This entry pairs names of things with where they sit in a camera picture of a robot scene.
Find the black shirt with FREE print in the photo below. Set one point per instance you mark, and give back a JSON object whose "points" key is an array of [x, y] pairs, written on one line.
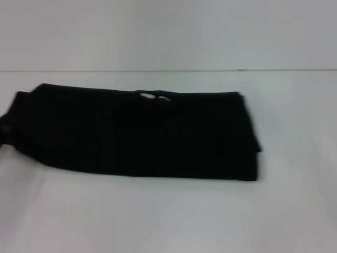
{"points": [[137, 131]]}

